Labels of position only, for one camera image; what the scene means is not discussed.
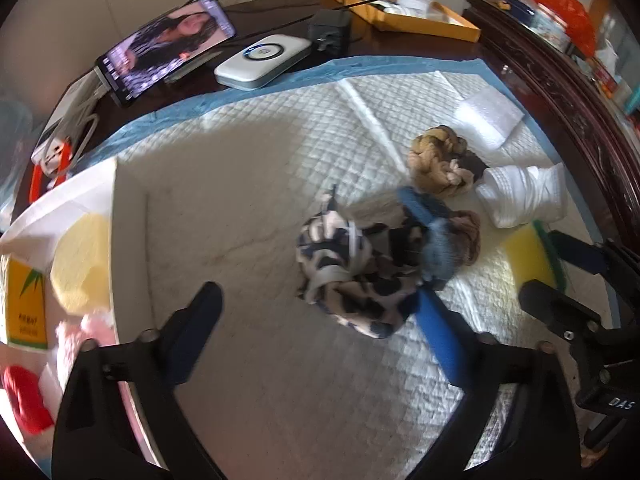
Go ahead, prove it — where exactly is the white device in tray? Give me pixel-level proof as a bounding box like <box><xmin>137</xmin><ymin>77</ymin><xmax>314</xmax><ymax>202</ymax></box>
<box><xmin>385</xmin><ymin>0</ymin><xmax>441</xmax><ymax>16</ymax></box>

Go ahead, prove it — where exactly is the leopard print scrunchie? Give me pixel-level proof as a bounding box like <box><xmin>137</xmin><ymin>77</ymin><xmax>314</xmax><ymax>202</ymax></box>
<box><xmin>295</xmin><ymin>185</ymin><xmax>431</xmax><ymax>339</ymax></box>

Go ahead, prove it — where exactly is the dark brown hair tie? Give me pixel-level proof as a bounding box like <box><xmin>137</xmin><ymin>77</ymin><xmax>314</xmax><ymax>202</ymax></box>
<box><xmin>457</xmin><ymin>152</ymin><xmax>493</xmax><ymax>181</ymax></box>

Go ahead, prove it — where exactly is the black smartphone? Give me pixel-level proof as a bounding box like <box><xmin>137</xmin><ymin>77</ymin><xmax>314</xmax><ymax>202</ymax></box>
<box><xmin>95</xmin><ymin>0</ymin><xmax>237</xmax><ymax>108</ymax></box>

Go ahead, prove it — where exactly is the black charger adapter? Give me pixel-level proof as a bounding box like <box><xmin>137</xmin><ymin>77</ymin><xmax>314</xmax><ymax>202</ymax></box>
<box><xmin>307</xmin><ymin>8</ymin><xmax>353</xmax><ymax>54</ymax></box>

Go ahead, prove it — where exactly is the brown scrunchie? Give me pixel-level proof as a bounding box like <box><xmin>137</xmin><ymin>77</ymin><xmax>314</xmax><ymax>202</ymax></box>
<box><xmin>442</xmin><ymin>209</ymin><xmax>483</xmax><ymax>267</ymax></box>

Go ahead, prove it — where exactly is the blue fuzzy scrunchie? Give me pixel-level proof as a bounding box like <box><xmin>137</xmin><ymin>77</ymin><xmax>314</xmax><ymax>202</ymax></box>
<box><xmin>397</xmin><ymin>186</ymin><xmax>463</xmax><ymax>291</ymax></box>

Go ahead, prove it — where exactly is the pink towel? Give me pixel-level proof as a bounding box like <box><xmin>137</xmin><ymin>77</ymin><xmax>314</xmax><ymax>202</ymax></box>
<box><xmin>52</xmin><ymin>310</ymin><xmax>121</xmax><ymax>361</ymax></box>

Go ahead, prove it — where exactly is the white box with yellow label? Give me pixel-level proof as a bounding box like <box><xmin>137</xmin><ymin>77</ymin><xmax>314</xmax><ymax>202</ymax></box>
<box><xmin>0</xmin><ymin>157</ymin><xmax>166</xmax><ymax>480</ymax></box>

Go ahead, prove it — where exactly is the carved wooden bench back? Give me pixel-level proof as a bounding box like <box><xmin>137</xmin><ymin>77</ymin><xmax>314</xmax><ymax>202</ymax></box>
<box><xmin>462</xmin><ymin>0</ymin><xmax>640</xmax><ymax>261</ymax></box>

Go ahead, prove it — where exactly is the translucent blue plastic container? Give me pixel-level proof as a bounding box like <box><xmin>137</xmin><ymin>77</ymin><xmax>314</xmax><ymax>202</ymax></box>
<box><xmin>0</xmin><ymin>95</ymin><xmax>33</xmax><ymax>211</ymax></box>

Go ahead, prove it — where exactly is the orange cable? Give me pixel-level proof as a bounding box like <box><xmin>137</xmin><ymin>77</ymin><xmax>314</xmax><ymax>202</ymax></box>
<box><xmin>29</xmin><ymin>142</ymin><xmax>68</xmax><ymax>203</ymax></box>

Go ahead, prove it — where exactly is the red plastic bag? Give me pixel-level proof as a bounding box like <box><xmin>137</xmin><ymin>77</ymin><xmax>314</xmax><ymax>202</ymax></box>
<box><xmin>522</xmin><ymin>0</ymin><xmax>598</xmax><ymax>58</ymax></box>

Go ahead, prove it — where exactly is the large yellow sponge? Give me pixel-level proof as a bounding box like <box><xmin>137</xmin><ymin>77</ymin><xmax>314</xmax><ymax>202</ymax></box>
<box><xmin>49</xmin><ymin>212</ymin><xmax>113</xmax><ymax>316</ymax></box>

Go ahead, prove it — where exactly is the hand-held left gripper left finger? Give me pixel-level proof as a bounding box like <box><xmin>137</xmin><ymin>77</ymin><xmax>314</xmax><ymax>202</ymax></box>
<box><xmin>51</xmin><ymin>281</ymin><xmax>226</xmax><ymax>480</ymax></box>

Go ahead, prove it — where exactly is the green and yellow scouring sponge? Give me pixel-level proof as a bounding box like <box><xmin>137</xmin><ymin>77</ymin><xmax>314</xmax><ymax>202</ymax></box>
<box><xmin>502</xmin><ymin>220</ymin><xmax>568</xmax><ymax>293</ymax></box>

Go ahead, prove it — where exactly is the tan braided rope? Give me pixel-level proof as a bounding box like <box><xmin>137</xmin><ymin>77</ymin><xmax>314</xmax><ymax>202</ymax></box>
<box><xmin>407</xmin><ymin>125</ymin><xmax>476</xmax><ymax>197</ymax></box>

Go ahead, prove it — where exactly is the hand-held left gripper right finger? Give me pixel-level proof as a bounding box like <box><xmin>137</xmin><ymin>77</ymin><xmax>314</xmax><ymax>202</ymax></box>
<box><xmin>405</xmin><ymin>282</ymin><xmax>588</xmax><ymax>480</ymax></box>

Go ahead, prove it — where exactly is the printed cookie tin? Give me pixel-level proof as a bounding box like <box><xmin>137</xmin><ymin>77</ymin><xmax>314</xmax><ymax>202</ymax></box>
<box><xmin>530</xmin><ymin>5</ymin><xmax>573</xmax><ymax>53</ymax></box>

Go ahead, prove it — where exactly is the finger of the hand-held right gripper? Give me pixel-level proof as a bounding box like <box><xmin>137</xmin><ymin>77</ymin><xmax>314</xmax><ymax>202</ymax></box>
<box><xmin>518</xmin><ymin>280</ymin><xmax>601</xmax><ymax>341</ymax></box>
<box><xmin>547</xmin><ymin>230</ymin><xmax>616</xmax><ymax>277</ymax></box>

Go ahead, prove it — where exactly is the white and blue absorbent pad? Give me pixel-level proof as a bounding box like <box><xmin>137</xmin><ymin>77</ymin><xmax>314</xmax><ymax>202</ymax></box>
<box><xmin>0</xmin><ymin>57</ymin><xmax>618</xmax><ymax>480</ymax></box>

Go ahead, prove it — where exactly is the red fabric item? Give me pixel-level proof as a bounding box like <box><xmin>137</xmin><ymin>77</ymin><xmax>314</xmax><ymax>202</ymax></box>
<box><xmin>2</xmin><ymin>365</ymin><xmax>56</xmax><ymax>436</ymax></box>

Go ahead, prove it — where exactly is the white power strip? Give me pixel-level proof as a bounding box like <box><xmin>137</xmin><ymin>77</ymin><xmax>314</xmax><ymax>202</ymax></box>
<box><xmin>30</xmin><ymin>77</ymin><xmax>101</xmax><ymax>181</ymax></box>

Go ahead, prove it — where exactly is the white foam sheet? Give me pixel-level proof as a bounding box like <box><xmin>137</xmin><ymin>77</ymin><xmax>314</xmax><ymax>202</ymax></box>
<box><xmin>457</xmin><ymin>91</ymin><xmax>526</xmax><ymax>151</ymax></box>

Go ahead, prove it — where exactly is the shallow cardboard tray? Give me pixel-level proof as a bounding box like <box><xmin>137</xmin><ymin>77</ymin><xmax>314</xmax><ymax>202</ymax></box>
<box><xmin>320</xmin><ymin>0</ymin><xmax>482</xmax><ymax>43</ymax></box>

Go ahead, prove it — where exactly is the white rolled cloth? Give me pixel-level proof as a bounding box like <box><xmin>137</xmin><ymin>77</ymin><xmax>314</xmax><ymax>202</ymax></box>
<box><xmin>475</xmin><ymin>162</ymin><xmax>568</xmax><ymax>229</ymax></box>

